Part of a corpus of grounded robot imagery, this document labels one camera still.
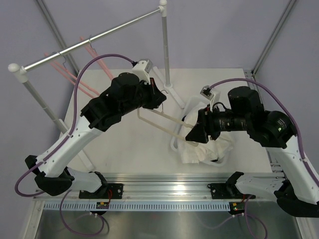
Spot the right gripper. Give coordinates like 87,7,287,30
186,103,251,143

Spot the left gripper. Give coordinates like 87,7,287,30
120,77,166,116

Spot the cream white long garment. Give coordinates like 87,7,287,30
178,108,235,165

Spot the cream hanger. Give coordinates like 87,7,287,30
137,104,198,147

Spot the pink hanger with skirt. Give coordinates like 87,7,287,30
50,61,99,98

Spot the pink hanger with shirt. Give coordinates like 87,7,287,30
79,36,114,82

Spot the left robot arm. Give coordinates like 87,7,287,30
25,72,166,198

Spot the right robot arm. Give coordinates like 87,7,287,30
185,86,319,218

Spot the white plastic basket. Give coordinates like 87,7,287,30
170,96,235,167

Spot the right rack post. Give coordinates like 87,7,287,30
159,0,172,88

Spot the rack post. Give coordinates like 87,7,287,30
8,63,67,133
159,0,172,88

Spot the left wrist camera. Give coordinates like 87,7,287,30
132,59,153,84

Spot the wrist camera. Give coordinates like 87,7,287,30
200,86,221,111
132,59,153,84

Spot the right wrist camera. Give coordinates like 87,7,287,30
200,86,221,111

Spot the silver clothes rack rail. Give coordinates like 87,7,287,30
21,6,162,73

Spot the aluminium mounting rail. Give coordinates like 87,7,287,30
33,173,305,202

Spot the white slotted cable duct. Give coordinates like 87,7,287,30
43,201,230,212

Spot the left rack post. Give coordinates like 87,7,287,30
8,63,67,133

